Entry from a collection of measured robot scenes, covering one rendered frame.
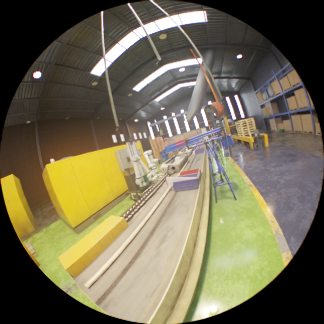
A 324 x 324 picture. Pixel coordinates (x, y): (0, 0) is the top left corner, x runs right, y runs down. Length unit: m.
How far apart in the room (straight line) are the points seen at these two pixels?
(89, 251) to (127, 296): 0.45
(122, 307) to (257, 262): 1.31
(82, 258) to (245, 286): 1.43
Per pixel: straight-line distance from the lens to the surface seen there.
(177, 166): 2.27
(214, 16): 10.20
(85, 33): 9.20
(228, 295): 1.41
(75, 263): 0.99
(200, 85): 9.83
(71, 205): 3.15
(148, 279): 0.74
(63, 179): 3.10
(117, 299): 0.77
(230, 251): 1.62
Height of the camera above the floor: 1.38
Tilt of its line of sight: 8 degrees down
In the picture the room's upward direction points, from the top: 17 degrees counter-clockwise
